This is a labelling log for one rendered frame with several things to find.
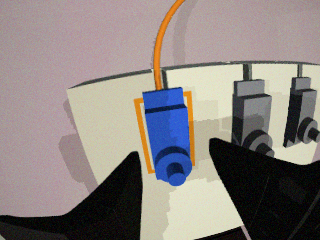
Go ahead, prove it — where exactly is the blue micro servo with orange cable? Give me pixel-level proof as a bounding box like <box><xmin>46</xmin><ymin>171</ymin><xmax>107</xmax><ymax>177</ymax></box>
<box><xmin>143</xmin><ymin>0</ymin><xmax>192</xmax><ymax>187</ymax></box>

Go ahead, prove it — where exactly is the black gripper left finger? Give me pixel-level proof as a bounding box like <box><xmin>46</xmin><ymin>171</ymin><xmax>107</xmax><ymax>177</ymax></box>
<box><xmin>0</xmin><ymin>151</ymin><xmax>143</xmax><ymax>240</ymax></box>

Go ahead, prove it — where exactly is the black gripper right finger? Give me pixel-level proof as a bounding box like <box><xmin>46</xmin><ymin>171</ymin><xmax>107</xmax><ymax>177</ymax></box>
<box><xmin>208</xmin><ymin>137</ymin><xmax>320</xmax><ymax>240</ymax></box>

